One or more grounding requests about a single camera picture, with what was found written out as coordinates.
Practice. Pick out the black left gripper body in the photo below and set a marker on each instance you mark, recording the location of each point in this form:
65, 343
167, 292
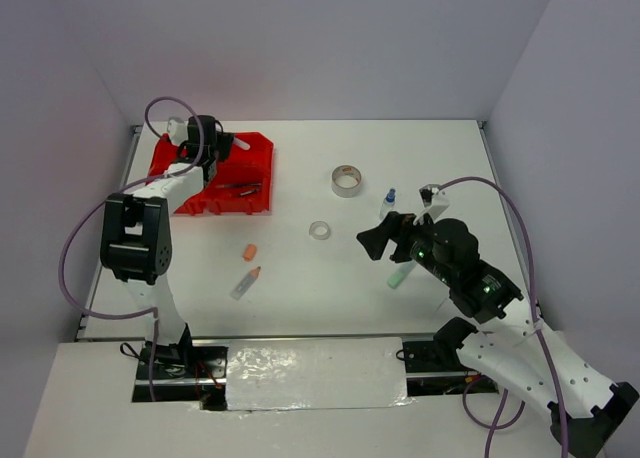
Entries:
221, 149

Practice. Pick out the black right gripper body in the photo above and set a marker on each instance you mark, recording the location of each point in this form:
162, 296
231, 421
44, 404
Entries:
417, 239

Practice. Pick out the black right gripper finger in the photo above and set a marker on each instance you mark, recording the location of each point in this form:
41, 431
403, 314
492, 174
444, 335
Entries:
393, 225
374, 241

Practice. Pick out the pink highlighter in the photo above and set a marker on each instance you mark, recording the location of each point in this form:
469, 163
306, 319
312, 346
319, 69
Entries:
241, 143

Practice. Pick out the teal ink pen refill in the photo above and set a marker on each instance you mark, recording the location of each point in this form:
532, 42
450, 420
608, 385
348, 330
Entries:
239, 185

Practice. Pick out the orange highlighter cap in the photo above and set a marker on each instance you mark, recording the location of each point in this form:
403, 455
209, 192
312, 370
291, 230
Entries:
249, 253

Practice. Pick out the orange-tipped clear highlighter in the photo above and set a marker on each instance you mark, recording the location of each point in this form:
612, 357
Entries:
245, 283

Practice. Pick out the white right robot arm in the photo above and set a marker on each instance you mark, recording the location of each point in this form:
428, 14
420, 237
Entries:
497, 334

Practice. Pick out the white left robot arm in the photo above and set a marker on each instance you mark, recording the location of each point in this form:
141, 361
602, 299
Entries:
136, 240

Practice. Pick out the blue-capped spray bottle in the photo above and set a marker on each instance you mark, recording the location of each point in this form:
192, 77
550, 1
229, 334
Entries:
388, 203

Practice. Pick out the green highlighter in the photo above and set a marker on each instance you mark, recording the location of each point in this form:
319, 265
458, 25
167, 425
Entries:
400, 274

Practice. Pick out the red four-compartment bin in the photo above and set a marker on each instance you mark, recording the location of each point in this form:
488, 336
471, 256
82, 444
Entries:
254, 165

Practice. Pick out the small clear tape roll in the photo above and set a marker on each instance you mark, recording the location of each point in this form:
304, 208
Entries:
319, 230

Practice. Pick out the large clear tape roll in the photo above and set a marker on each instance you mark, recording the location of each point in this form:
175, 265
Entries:
346, 181

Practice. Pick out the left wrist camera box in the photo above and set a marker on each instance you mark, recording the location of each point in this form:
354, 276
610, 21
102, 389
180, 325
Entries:
177, 131

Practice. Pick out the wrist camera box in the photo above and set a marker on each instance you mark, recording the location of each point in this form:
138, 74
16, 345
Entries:
435, 203
177, 131

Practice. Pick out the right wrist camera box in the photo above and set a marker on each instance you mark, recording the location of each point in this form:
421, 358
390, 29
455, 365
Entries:
435, 203

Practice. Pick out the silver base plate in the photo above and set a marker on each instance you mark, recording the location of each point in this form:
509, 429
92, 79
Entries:
301, 374

